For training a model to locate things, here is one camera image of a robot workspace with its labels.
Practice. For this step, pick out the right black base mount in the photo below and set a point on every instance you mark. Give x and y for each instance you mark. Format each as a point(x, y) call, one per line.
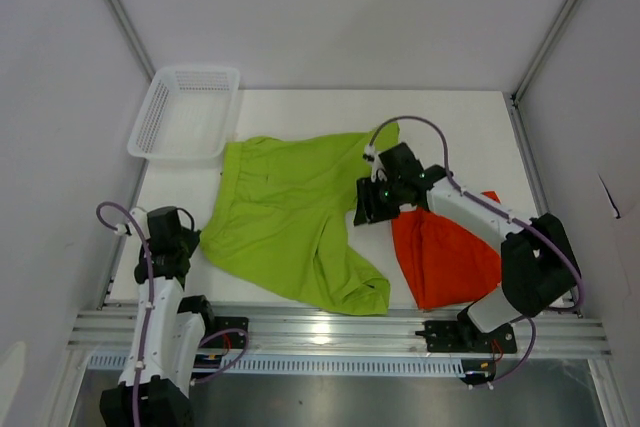
point(448, 336)

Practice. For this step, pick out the aluminium frame post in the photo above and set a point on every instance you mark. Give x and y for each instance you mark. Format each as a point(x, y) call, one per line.
point(553, 35)
point(131, 37)

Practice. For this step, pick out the orange shorts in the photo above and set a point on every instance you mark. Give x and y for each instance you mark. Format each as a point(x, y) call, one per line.
point(443, 263)

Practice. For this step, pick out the white plastic basket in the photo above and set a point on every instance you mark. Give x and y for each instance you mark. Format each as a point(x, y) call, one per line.
point(189, 113)

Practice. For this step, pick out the left aluminium frame post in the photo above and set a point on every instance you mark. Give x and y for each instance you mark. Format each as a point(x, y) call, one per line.
point(131, 37)

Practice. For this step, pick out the aluminium mounting rail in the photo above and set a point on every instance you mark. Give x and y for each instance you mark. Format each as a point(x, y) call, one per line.
point(296, 330)

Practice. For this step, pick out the slotted white cable duct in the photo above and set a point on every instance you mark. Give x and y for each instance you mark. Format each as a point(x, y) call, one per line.
point(412, 366)

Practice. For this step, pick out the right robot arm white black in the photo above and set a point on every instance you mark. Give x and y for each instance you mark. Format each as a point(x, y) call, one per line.
point(537, 262)

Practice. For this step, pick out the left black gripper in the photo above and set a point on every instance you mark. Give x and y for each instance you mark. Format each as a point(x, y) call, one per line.
point(192, 240)

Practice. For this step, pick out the right aluminium frame post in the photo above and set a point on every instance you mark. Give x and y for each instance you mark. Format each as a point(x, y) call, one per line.
point(553, 35)

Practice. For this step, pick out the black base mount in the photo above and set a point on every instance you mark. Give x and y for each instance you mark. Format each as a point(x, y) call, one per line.
point(228, 333)
point(448, 336)

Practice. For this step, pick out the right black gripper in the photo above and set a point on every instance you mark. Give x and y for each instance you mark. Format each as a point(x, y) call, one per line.
point(369, 209)

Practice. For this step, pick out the lime green shorts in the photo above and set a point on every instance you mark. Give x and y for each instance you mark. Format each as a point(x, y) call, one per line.
point(279, 220)

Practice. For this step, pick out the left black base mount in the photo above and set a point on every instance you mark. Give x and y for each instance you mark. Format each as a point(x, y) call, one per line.
point(228, 333)

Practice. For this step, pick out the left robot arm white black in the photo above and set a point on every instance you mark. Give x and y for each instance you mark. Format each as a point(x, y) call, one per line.
point(153, 389)

